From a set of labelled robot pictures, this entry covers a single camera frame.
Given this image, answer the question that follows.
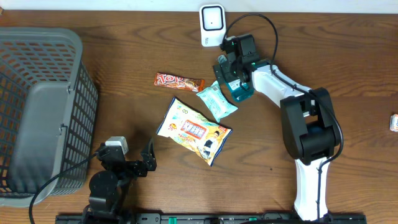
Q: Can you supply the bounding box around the teal mouthwash bottle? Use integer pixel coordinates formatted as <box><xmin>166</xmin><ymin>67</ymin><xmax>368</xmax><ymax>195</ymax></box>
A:
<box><xmin>213</xmin><ymin>55</ymin><xmax>254</xmax><ymax>102</ymax></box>

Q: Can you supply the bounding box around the yellow chips bag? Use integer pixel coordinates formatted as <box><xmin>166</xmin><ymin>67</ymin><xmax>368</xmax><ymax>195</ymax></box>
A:
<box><xmin>157</xmin><ymin>97</ymin><xmax>233</xmax><ymax>166</ymax></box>

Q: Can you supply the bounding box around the light teal wipes pack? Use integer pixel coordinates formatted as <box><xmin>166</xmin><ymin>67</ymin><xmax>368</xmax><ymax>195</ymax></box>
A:
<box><xmin>197</xmin><ymin>81</ymin><xmax>238</xmax><ymax>123</ymax></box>

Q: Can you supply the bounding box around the red Top chocolate bar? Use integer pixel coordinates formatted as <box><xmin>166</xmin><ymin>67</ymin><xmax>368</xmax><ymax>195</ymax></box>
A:
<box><xmin>154</xmin><ymin>73</ymin><xmax>205</xmax><ymax>93</ymax></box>

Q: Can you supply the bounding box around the small orange snack box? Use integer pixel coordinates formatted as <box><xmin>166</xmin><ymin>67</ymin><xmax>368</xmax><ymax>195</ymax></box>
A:
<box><xmin>389</xmin><ymin>114</ymin><xmax>398</xmax><ymax>132</ymax></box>

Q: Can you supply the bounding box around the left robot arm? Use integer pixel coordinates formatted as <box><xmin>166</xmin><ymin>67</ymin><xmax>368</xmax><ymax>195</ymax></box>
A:
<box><xmin>80</xmin><ymin>136</ymin><xmax>157</xmax><ymax>224</ymax></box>

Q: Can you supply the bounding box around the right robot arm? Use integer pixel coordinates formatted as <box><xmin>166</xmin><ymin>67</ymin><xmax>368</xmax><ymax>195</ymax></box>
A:
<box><xmin>213</xmin><ymin>34</ymin><xmax>343</xmax><ymax>221</ymax></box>

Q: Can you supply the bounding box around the white barcode scanner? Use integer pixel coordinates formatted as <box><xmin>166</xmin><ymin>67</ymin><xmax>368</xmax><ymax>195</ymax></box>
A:
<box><xmin>199</xmin><ymin>4</ymin><xmax>226</xmax><ymax>47</ymax></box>

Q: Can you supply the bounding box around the grey plastic basket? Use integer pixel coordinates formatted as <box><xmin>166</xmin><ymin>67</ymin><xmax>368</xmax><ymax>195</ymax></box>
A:
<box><xmin>1</xmin><ymin>27</ymin><xmax>98</xmax><ymax>207</ymax></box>

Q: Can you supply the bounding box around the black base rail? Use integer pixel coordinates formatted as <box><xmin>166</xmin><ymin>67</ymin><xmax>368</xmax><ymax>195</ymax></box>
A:
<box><xmin>55</xmin><ymin>212</ymin><xmax>368</xmax><ymax>224</ymax></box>

